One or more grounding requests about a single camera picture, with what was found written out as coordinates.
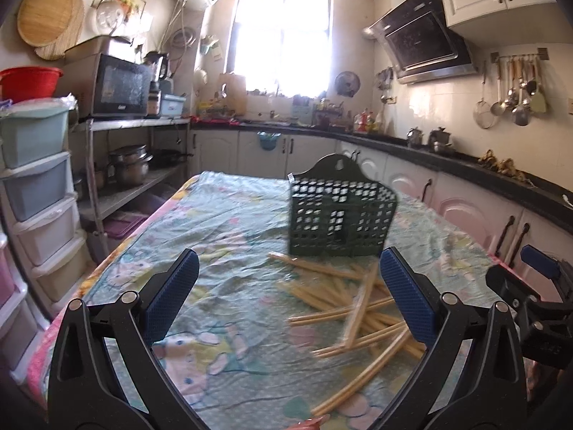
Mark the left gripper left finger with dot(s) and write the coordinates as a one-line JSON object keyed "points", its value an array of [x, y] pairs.
{"points": [[84, 391]]}

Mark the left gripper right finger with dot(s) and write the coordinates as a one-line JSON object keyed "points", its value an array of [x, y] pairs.
{"points": [[472, 374]]}

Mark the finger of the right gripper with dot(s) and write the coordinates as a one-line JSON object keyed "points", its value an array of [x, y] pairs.
{"points": [[540, 262]]}

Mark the dark green utensil basket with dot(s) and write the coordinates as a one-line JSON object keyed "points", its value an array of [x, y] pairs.
{"points": [[336, 210]]}

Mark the person's left hand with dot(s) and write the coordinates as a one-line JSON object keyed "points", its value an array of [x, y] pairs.
{"points": [[314, 423]]}

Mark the bunch of bananas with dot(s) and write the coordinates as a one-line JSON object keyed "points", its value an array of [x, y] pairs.
{"points": [[504, 167]]}

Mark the plastic drawer tower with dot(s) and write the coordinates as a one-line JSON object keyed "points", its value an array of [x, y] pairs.
{"points": [[40, 220]]}

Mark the steel ladle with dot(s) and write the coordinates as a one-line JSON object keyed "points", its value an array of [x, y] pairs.
{"points": [[498, 106]]}

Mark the dark metal pot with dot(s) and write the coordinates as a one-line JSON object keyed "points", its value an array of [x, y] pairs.
{"points": [[440, 142]]}

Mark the purple lidded container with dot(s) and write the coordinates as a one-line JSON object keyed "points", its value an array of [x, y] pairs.
{"points": [[118, 226]]}

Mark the steel kettle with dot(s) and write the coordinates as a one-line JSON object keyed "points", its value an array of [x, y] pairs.
{"points": [[414, 138]]}

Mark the floral hello kitty tablecloth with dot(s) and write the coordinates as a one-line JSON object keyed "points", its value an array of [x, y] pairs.
{"points": [[230, 350]]}

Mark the red condiment bottle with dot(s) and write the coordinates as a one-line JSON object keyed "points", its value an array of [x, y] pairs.
{"points": [[362, 122]]}

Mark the stacked steel pots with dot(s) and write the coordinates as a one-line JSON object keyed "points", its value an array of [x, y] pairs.
{"points": [[131, 164]]}

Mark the metal shelf rack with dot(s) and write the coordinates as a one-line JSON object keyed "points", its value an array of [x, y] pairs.
{"points": [[114, 177]]}

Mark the black range hood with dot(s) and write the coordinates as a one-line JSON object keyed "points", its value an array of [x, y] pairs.
{"points": [[421, 46]]}

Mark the black frying pan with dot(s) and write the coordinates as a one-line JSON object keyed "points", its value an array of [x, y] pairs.
{"points": [[166, 158]]}

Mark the blue hanging basket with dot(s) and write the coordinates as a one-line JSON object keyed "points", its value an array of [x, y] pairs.
{"points": [[268, 141]]}

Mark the blue plastic box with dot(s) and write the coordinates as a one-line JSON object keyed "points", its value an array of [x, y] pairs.
{"points": [[171, 106]]}

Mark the black microwave oven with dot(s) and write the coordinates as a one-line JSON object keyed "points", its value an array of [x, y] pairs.
{"points": [[106, 87]]}

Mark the red plastic basin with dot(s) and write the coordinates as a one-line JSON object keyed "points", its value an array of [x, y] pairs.
{"points": [[29, 82]]}

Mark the wooden cutting board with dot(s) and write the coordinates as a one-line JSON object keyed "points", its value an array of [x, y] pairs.
{"points": [[233, 92]]}

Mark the black blender jug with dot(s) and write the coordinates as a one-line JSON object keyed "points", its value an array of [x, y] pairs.
{"points": [[159, 63]]}

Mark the round bamboo tray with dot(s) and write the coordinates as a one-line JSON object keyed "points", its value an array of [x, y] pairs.
{"points": [[50, 27]]}

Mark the wire skimmer strainer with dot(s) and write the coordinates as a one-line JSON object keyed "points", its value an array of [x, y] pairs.
{"points": [[482, 114]]}

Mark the small wall fan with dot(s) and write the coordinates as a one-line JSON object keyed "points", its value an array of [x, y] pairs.
{"points": [[347, 84]]}

